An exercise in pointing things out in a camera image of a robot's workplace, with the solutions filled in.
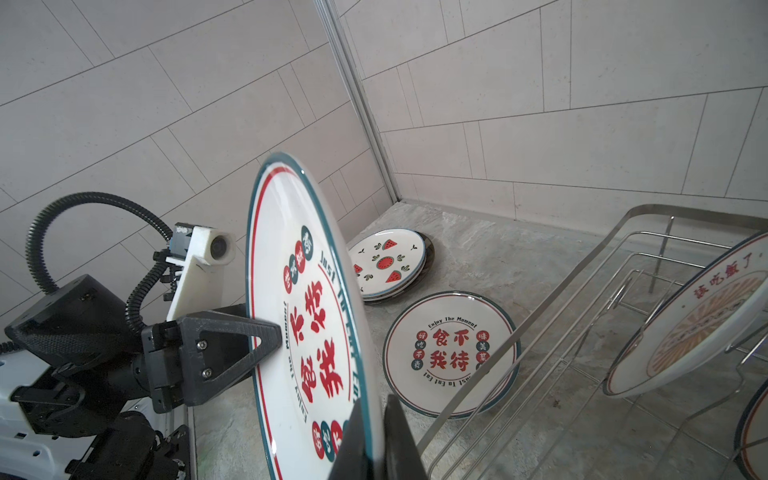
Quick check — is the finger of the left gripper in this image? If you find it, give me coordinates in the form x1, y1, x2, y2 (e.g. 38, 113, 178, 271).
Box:
177, 310, 282, 406

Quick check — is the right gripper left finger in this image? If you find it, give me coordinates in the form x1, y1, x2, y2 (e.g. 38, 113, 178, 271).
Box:
328, 400, 366, 480

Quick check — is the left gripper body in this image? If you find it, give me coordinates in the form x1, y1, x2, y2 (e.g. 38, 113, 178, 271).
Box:
141, 321, 183, 413

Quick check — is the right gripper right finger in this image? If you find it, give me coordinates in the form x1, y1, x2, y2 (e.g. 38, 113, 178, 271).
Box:
384, 394, 428, 480

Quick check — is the red rimmed text plate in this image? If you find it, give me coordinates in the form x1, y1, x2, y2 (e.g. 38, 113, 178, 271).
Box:
382, 291, 516, 418

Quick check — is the watermelon pattern plate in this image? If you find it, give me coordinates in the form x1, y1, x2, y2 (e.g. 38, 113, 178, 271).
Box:
349, 228, 426, 301

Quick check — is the white red-pattern plate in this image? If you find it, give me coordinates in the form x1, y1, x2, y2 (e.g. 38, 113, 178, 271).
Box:
603, 232, 767, 398

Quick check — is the blue striped white plate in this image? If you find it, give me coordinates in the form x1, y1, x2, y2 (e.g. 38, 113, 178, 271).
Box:
363, 232, 435, 304

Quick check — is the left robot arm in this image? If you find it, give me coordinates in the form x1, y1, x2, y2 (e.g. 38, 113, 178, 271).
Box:
5, 275, 281, 479

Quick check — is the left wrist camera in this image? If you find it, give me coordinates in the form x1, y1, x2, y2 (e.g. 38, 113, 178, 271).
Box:
166, 222, 236, 322

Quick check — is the wire dish rack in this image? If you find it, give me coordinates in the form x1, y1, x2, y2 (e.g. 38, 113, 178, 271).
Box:
419, 204, 767, 479

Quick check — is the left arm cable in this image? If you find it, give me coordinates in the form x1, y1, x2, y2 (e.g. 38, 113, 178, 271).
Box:
25, 191, 175, 334

